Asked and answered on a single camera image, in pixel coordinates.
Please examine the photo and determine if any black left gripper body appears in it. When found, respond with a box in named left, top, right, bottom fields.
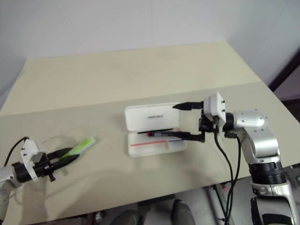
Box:
left=33, top=152, right=57, bottom=182

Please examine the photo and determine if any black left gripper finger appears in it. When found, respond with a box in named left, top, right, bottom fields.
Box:
left=48, top=155, right=80, bottom=171
left=46, top=147, right=71, bottom=160

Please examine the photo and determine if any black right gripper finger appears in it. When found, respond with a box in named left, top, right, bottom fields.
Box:
left=172, top=101, right=204, bottom=111
left=161, top=131, right=202, bottom=142

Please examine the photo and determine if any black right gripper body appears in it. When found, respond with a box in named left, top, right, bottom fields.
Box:
left=198, top=109, right=223, bottom=143

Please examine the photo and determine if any green marker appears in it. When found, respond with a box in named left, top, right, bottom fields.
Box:
left=66, top=137, right=96, bottom=157

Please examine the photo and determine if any red marker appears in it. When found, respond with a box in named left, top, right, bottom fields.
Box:
left=138, top=129, right=181, bottom=138

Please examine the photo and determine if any white plastic pencil case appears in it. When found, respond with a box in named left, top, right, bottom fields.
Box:
left=124, top=102, right=188, bottom=158

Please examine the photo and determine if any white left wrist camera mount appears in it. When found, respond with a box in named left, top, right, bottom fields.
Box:
left=20, top=139, right=45, bottom=183

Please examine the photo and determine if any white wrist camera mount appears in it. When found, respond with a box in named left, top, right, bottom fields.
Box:
left=20, top=139, right=45, bottom=183
left=202, top=91, right=227, bottom=124

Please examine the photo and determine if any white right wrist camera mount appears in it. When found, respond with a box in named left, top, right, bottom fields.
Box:
left=202, top=91, right=227, bottom=124

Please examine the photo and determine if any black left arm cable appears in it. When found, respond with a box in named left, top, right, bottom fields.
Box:
left=4, top=136, right=29, bottom=167

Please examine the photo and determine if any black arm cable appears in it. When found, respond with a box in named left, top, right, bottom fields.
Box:
left=214, top=121, right=242, bottom=225
left=4, top=136, right=29, bottom=167

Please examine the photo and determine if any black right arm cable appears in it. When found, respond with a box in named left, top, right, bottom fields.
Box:
left=214, top=121, right=242, bottom=225

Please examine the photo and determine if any grey metal table frame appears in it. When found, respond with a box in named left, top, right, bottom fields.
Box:
left=204, top=182, right=236, bottom=225

